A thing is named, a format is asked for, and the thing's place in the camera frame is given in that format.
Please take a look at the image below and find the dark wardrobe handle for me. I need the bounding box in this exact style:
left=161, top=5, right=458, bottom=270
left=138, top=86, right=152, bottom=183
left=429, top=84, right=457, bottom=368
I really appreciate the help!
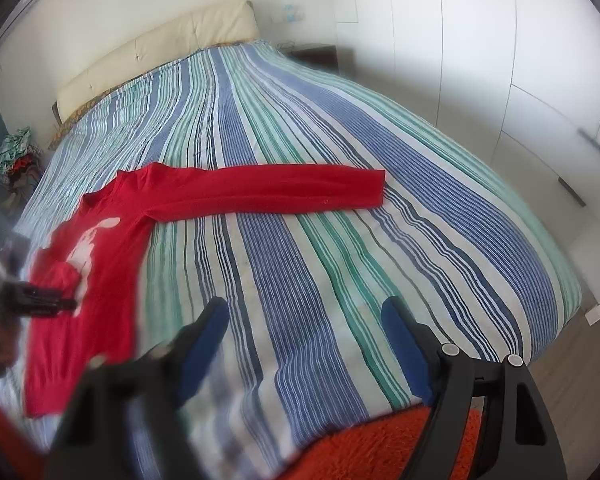
left=557, top=177, right=588, bottom=208
left=577, top=129, right=600, bottom=160

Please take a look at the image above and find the white air conditioner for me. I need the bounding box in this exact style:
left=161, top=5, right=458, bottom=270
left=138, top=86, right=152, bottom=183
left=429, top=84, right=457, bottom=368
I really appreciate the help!
left=0, top=0, right=48, bottom=46

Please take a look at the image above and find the dark nightstand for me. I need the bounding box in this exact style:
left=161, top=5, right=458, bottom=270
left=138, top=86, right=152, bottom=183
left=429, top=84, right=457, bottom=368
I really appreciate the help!
left=287, top=45, right=356, bottom=73

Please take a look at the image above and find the white wardrobe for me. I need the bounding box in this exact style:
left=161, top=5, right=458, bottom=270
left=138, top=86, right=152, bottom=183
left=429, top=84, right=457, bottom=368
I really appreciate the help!
left=330, top=0, right=600, bottom=311

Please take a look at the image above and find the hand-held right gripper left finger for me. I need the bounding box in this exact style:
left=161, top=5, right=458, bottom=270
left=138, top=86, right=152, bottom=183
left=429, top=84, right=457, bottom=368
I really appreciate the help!
left=45, top=296, right=231, bottom=480

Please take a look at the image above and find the cream pillow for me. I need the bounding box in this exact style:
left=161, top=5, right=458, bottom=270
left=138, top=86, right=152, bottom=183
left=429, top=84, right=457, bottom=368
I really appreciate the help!
left=52, top=0, right=261, bottom=123

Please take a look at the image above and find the striped bed cover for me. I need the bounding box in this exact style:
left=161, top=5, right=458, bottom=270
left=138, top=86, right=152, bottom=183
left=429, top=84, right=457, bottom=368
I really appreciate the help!
left=0, top=40, right=583, bottom=466

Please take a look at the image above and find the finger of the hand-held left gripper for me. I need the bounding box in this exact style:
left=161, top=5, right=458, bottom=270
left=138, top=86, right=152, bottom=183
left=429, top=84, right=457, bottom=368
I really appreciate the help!
left=10, top=280, right=78, bottom=318

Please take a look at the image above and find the pile of clothes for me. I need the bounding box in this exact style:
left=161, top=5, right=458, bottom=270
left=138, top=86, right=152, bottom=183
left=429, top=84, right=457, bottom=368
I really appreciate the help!
left=0, top=126, right=43, bottom=196

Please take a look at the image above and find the red sweater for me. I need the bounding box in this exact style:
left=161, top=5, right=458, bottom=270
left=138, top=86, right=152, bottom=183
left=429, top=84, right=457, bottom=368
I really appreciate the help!
left=22, top=162, right=386, bottom=418

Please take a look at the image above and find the orange shaggy cloth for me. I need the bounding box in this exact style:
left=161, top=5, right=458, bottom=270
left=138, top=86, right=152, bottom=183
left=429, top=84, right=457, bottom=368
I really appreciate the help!
left=275, top=405, right=486, bottom=480

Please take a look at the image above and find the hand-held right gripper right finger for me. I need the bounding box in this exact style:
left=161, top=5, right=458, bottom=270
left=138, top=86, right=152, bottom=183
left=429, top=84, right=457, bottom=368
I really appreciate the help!
left=381, top=296, right=568, bottom=480

